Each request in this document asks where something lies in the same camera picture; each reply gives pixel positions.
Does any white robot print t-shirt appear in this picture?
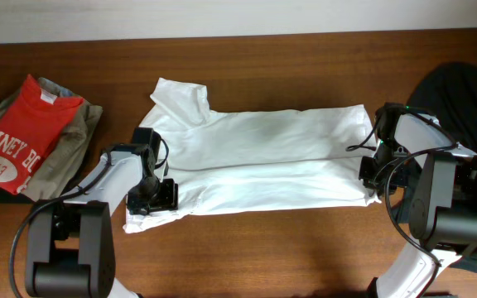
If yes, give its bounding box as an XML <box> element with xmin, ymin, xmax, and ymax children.
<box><xmin>123</xmin><ymin>79</ymin><xmax>378</xmax><ymax>233</ymax></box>

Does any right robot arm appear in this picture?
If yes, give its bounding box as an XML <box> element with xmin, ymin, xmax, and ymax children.
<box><xmin>359</xmin><ymin>103</ymin><xmax>477</xmax><ymax>297</ymax></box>

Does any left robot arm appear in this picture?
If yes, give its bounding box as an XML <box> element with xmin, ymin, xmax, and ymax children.
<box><xmin>19</xmin><ymin>141</ymin><xmax>178</xmax><ymax>297</ymax></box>

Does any folded khaki grey shirt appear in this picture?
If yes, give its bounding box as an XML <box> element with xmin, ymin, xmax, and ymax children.
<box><xmin>0</xmin><ymin>78</ymin><xmax>103</xmax><ymax>201</ymax></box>

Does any dark green black garment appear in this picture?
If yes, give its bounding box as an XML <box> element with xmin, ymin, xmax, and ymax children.
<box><xmin>393</xmin><ymin>62</ymin><xmax>477</xmax><ymax>274</ymax></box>

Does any red printed t-shirt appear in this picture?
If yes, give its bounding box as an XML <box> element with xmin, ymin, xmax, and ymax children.
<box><xmin>0</xmin><ymin>75</ymin><xmax>84</xmax><ymax>195</ymax></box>

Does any folded black garment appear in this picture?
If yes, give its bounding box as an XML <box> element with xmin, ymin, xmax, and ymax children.
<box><xmin>0</xmin><ymin>149</ymin><xmax>89</xmax><ymax>204</ymax></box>

